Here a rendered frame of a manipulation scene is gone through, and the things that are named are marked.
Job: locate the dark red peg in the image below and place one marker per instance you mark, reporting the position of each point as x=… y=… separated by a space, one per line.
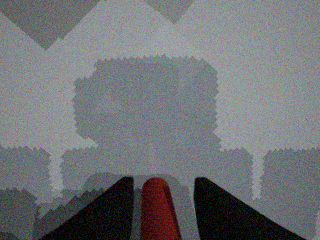
x=158 y=217

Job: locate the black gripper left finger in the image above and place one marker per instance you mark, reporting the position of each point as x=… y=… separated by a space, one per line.
x=108 y=217

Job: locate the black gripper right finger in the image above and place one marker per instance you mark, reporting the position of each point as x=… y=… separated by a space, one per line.
x=221 y=216

